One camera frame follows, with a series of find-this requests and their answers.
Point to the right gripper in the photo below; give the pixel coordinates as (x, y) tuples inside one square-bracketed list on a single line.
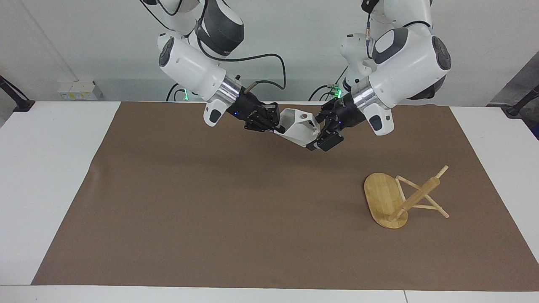
[(246, 107)]

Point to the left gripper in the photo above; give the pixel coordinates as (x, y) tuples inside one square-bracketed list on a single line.
[(348, 112)]

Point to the white angular cup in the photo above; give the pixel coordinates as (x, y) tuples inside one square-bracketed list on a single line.
[(299, 126)]

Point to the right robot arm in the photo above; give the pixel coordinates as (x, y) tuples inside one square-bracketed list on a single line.
[(191, 67)]

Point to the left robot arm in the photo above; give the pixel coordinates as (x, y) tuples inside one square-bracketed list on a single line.
[(404, 71)]

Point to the wooden cup rack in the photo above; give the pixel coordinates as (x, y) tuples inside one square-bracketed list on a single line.
[(389, 202)]

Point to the black stand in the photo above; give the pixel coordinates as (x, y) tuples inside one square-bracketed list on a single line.
[(14, 97), (522, 103)]

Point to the white wall socket box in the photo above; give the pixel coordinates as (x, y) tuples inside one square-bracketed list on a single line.
[(79, 90)]

